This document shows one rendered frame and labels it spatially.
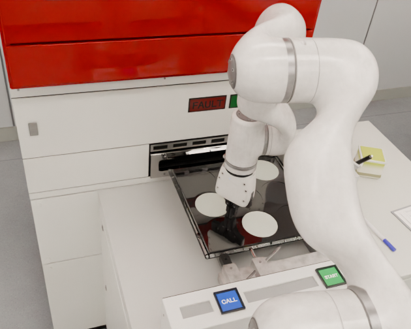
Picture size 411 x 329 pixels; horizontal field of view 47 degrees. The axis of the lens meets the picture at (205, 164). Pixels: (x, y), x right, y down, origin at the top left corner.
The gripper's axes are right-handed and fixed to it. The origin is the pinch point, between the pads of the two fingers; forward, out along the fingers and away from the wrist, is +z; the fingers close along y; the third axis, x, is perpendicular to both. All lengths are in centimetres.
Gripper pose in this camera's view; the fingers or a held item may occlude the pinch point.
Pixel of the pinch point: (231, 209)
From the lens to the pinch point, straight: 134.4
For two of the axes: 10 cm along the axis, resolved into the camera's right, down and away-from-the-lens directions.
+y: 8.2, 4.2, -4.0
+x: 5.7, -4.7, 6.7
